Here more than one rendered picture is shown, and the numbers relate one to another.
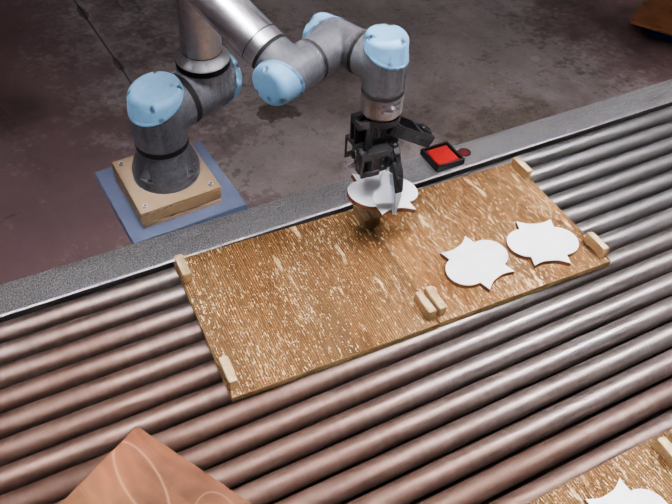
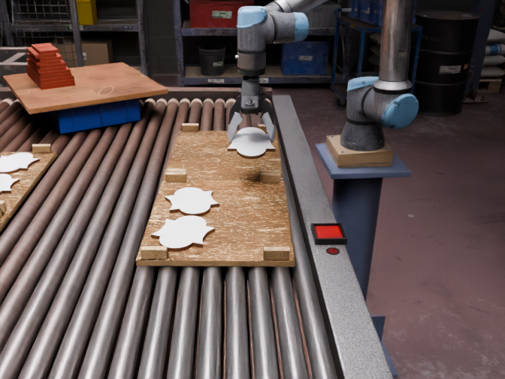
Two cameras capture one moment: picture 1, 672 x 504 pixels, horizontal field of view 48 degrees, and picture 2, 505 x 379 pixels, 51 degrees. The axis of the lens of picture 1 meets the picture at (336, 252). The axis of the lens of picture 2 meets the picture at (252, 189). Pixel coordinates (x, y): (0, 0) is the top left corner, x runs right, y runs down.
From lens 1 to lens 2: 2.24 m
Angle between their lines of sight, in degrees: 88
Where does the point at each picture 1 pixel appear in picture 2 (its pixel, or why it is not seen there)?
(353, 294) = (209, 163)
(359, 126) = not seen: hidden behind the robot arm
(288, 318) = (210, 147)
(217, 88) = (373, 101)
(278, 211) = (303, 165)
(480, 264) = (188, 200)
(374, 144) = not seen: hidden behind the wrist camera
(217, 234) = (294, 148)
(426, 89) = not seen: outside the picture
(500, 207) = (239, 231)
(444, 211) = (254, 207)
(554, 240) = (179, 236)
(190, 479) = (134, 92)
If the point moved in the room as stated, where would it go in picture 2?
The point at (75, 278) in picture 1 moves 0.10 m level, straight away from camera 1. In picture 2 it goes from (286, 119) to (312, 120)
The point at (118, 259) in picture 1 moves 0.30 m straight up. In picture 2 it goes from (293, 128) to (297, 46)
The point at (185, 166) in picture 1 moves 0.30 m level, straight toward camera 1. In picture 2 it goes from (347, 132) to (260, 125)
